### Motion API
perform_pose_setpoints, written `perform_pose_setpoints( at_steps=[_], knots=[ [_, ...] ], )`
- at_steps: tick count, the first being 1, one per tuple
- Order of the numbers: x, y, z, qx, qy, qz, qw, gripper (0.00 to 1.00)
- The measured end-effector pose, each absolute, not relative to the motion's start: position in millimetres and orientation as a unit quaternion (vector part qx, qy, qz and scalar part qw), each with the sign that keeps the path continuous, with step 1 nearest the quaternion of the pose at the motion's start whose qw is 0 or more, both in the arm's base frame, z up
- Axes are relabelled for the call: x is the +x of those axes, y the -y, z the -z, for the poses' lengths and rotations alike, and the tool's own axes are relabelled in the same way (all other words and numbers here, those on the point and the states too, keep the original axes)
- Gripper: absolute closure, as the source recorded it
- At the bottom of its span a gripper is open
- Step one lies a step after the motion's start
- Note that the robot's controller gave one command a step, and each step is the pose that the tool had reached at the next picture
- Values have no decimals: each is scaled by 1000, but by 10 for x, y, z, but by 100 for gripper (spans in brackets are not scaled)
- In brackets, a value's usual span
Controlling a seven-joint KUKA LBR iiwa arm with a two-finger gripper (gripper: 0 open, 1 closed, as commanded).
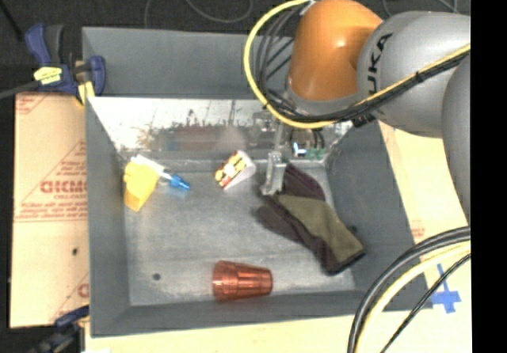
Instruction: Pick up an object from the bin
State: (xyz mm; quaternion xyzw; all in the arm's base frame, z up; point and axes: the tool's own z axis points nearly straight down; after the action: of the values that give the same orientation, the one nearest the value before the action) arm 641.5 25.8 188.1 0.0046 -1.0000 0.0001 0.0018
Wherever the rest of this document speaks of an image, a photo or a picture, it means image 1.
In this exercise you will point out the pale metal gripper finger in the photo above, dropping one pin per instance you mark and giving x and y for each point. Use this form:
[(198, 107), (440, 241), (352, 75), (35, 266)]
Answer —
[(280, 175), (269, 179)]

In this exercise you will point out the white packet, red yellow print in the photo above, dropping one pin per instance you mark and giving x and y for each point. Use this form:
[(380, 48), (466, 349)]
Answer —
[(237, 171)]

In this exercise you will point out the dark purple and olive glove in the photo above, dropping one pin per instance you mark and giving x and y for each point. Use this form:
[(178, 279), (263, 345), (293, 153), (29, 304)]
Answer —
[(321, 225)]

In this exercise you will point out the grey metal bin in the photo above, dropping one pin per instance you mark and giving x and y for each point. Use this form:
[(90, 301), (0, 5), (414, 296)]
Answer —
[(206, 232)]

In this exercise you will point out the orange-red translucent cup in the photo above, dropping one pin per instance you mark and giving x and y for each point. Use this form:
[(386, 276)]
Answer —
[(241, 281)]

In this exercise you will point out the yellow box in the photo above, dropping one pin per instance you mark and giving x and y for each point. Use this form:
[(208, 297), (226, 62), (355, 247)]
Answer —
[(138, 185)]

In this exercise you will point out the brown cardboard board, red print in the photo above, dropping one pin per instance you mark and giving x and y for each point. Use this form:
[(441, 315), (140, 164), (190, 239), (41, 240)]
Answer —
[(47, 225)]

